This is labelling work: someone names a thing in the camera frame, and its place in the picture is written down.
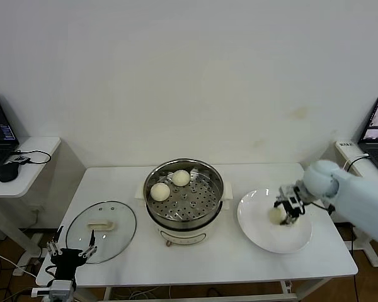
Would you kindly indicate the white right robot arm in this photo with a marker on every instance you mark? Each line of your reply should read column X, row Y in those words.
column 352, row 195

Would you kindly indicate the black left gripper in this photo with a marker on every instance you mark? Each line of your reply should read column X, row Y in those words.
column 66, row 261

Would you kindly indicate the stainless steel steamer basket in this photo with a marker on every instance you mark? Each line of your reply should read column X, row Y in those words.
column 189, row 207

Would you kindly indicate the black computer mouse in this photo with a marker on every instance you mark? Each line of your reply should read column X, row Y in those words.
column 9, row 172

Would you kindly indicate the white table leg frame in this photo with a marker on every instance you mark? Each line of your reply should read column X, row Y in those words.
column 208, row 297

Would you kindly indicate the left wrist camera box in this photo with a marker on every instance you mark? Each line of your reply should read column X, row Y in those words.
column 61, row 291

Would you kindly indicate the white round plate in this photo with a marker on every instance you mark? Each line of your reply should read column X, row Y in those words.
column 271, row 239

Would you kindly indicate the white side desk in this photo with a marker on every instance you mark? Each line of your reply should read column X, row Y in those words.
column 44, row 144
column 341, row 151

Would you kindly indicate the cream electric cooker pot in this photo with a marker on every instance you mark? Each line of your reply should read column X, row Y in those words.
column 182, row 234

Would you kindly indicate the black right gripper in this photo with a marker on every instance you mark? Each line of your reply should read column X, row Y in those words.
column 297, row 198

